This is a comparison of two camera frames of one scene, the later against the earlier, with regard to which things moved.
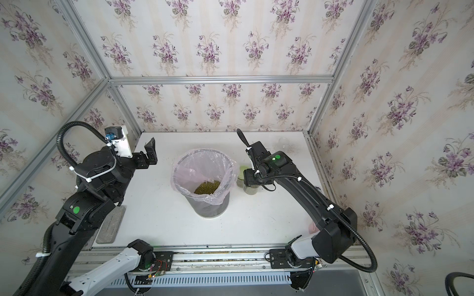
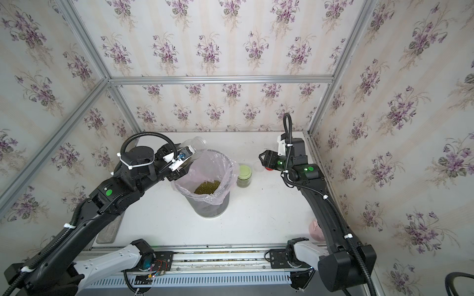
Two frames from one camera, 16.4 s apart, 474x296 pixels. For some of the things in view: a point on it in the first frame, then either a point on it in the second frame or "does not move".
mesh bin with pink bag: [205, 177] does not move
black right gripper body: [252, 177] -> [276, 161]
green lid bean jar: [240, 179] does not move
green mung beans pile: [207, 187] does not move
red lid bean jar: [251, 190] -> [199, 144]
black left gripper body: [139, 162] -> [171, 175]
